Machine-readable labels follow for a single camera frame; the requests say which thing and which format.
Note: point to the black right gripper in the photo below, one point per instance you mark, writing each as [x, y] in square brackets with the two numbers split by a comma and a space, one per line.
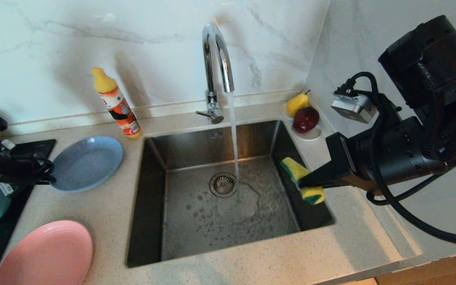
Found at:
[346, 162]

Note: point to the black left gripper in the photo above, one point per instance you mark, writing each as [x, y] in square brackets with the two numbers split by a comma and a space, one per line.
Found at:
[10, 166]

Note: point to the yellow green fish-shaped sponge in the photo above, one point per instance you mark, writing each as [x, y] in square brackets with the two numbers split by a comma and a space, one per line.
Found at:
[297, 170]

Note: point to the blue plate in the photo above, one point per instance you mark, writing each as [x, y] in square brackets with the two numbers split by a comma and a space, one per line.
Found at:
[87, 164]

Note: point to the orange yellow detergent bottle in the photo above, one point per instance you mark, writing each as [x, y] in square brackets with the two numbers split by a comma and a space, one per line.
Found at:
[119, 107]

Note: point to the chrome curved faucet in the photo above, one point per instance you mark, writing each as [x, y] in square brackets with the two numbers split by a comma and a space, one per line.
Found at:
[209, 71]

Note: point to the stainless steel sink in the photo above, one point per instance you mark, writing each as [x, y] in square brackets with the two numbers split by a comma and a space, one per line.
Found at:
[196, 229]

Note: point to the black glass cooktop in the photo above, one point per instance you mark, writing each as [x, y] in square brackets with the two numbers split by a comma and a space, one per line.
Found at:
[34, 148]

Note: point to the small white dish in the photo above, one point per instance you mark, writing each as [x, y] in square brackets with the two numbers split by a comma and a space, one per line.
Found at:
[309, 137]

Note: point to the dark red apple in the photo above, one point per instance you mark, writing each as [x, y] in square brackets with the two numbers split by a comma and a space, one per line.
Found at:
[305, 119]

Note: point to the yellow pear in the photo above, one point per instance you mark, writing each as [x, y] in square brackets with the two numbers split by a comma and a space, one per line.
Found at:
[296, 103]

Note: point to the pink plate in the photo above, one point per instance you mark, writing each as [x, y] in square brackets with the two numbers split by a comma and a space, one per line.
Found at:
[48, 253]

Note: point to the round metal drain strainer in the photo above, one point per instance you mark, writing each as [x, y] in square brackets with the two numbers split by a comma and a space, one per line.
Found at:
[223, 185]

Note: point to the brown wooden cabinet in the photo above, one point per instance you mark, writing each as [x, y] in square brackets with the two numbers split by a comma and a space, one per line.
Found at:
[449, 273]

